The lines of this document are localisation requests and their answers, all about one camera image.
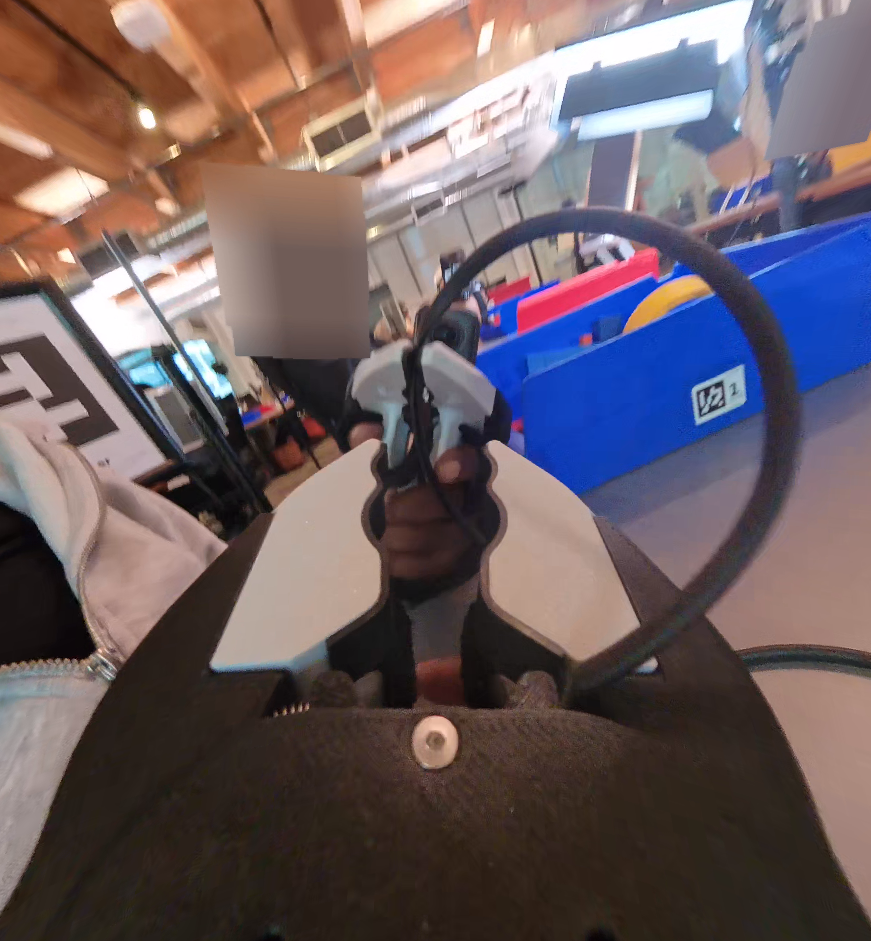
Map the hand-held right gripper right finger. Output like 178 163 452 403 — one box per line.
478 440 662 676

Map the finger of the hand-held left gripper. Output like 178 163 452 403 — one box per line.
350 342 416 473
419 342 498 458

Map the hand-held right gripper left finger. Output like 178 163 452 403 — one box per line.
209 439 394 675

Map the blue plastic bin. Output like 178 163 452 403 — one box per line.
475 312 563 413
520 204 871 496

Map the black cable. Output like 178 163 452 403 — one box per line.
404 208 871 697

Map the grey desk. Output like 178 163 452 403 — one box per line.
578 287 871 941

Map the person's left hand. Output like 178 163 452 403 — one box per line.
380 443 489 583

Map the floor stand with grey board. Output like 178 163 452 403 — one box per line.
100 230 272 513

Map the yellow tape roll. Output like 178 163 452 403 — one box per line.
622 275 717 337

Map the ceiling air vent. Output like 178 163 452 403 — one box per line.
301 96 386 172

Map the light panel on stand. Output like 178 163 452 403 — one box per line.
551 0 758 142

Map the framed black white marker poster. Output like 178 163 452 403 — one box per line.
0 278 188 484

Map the wooden work table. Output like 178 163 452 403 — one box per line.
691 158 871 238

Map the white ceiling access point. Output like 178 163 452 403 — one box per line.
110 0 173 50

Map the yellow storage crate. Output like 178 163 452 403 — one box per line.
831 114 871 169

